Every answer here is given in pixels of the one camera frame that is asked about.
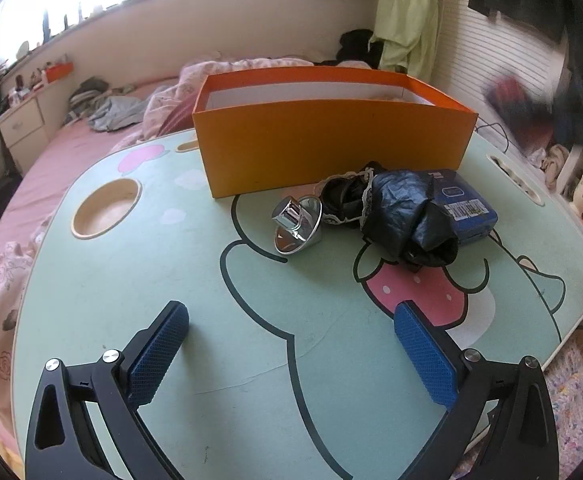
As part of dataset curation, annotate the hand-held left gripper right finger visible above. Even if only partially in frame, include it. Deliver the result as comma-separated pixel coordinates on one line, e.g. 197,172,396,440
393,300,559,480

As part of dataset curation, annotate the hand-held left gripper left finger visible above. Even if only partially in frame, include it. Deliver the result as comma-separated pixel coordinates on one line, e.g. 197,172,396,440
24,301,192,480

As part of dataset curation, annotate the orange cardboard box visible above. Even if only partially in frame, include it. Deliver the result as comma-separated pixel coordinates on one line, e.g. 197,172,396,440
192,66,479,200

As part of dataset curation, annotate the cartoon-print green desktop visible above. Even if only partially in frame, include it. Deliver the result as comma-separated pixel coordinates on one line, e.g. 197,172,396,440
10,127,583,480

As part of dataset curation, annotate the white plush toy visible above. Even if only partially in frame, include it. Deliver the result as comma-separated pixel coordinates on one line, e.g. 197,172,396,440
541,144,568,188

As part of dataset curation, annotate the white book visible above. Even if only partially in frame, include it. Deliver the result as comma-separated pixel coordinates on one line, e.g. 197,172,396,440
556,146,583,196

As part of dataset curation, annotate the blue box with barcode label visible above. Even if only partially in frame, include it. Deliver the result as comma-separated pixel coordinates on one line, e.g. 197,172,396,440
421,169,499,247

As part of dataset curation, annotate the light green curtain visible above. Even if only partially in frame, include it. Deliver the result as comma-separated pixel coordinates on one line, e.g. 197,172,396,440
371,0,472,83

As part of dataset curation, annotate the black plastic bag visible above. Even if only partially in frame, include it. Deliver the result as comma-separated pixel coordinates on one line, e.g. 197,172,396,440
360,169,459,267

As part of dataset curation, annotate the speckled floral rug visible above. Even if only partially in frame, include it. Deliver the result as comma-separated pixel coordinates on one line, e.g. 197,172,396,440
541,305,583,466

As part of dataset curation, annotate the pile of black clothes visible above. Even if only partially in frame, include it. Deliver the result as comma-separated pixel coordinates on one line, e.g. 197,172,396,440
335,29,385,68

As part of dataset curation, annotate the black lace garment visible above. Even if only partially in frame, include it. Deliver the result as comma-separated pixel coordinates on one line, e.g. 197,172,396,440
318,161,387,228

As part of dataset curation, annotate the dark pink pillow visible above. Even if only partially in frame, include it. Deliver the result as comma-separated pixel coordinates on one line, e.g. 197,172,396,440
159,107,197,137

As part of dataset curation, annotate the grey garment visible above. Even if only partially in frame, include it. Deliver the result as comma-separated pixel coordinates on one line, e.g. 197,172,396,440
88,94,148,133

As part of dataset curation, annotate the pink floral quilt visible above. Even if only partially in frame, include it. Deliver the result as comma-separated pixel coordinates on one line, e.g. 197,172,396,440
0,57,317,411

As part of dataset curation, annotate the white nightstand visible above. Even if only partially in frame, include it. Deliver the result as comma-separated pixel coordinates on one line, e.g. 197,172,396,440
0,96,51,163

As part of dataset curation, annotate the striped dark cloth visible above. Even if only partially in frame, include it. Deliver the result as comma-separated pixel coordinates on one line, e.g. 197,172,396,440
66,76,111,111

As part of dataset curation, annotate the orange tray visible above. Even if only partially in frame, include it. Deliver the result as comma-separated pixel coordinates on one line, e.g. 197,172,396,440
44,61,75,82

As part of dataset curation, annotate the clutter of small bottles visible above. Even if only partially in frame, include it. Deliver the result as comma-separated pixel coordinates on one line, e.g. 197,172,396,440
0,55,47,106

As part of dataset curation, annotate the black cable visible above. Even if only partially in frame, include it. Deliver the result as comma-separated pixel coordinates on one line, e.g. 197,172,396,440
474,121,511,155

